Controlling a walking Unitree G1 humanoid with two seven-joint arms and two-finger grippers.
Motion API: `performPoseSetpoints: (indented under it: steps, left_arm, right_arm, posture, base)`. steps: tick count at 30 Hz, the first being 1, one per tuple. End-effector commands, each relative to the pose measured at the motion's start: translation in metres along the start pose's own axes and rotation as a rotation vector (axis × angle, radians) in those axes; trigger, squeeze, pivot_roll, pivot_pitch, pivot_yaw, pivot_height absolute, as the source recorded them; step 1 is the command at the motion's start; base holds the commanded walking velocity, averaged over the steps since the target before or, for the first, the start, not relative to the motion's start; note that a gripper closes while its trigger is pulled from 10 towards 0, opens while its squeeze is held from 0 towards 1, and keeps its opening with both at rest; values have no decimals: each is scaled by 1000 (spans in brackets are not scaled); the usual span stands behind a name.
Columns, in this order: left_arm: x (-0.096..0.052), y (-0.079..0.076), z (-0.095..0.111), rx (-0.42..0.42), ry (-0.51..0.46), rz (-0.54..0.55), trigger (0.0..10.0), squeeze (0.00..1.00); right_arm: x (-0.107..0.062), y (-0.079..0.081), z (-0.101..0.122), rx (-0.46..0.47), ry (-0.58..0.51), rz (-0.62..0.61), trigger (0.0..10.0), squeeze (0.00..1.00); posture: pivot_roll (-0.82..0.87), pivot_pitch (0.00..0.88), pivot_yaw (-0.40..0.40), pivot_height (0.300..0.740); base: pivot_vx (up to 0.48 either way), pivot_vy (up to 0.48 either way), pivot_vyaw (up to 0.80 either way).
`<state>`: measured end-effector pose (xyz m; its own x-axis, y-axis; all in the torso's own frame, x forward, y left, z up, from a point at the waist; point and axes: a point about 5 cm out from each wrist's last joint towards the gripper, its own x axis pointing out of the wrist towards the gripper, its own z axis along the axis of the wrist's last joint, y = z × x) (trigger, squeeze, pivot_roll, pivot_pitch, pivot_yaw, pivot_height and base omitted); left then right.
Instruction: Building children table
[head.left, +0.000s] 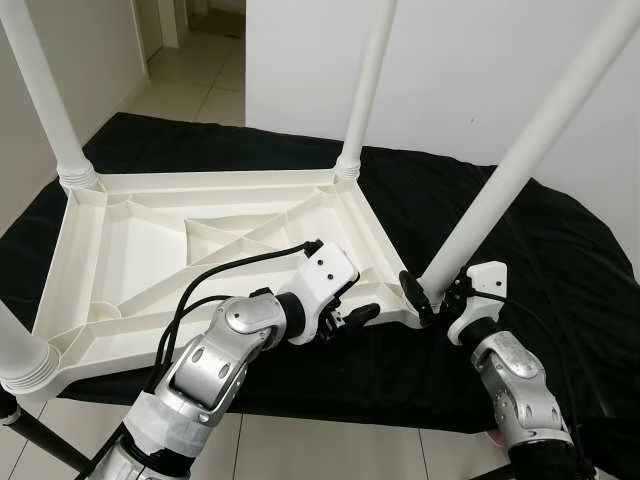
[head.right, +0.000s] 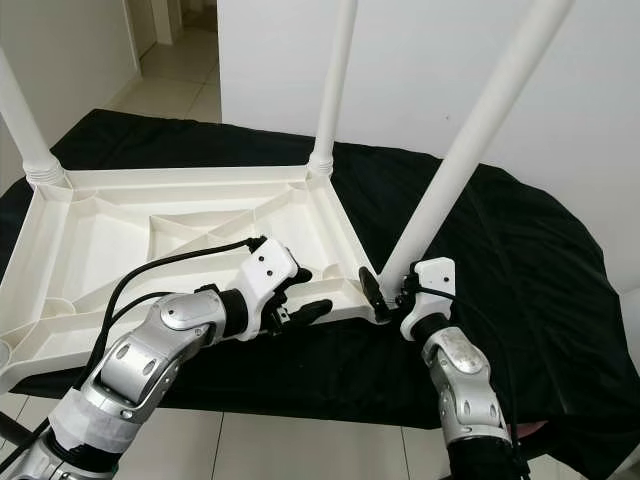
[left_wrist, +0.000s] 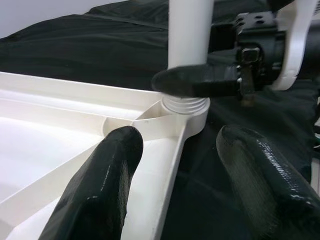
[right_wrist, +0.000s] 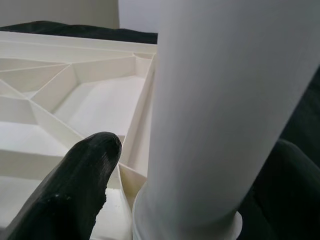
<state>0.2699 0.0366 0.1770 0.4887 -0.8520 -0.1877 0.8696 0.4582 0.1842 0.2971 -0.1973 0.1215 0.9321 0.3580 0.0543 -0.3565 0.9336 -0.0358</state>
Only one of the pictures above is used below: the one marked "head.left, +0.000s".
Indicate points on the pink cloth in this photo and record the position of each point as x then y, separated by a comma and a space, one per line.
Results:
495, 438

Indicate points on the black table cloth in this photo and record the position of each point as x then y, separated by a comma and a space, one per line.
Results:
560, 330

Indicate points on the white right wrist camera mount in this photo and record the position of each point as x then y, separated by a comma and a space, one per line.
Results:
485, 280

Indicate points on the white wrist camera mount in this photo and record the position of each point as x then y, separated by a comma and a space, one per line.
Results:
325, 270
485, 280

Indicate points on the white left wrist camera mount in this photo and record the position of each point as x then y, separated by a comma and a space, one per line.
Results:
325, 270

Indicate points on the white plastic table top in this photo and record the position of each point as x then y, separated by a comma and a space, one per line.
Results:
130, 250

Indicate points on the white door frame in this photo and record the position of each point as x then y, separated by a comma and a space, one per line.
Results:
165, 20

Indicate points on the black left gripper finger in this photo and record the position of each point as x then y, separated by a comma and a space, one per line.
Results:
360, 316

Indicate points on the black metal table leg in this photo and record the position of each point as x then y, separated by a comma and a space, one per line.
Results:
45, 440

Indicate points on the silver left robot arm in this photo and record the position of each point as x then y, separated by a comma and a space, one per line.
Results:
210, 370

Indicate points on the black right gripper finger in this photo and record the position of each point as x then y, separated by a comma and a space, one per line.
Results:
415, 298

